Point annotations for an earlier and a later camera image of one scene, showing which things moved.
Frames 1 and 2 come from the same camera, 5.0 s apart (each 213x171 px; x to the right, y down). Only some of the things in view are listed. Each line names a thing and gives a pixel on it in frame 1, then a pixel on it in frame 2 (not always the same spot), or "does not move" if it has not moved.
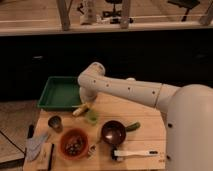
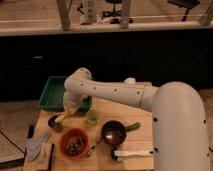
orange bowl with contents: (74, 144) does not move
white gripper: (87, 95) → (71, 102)
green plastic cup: (92, 117) does not move
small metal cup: (56, 123) does not move
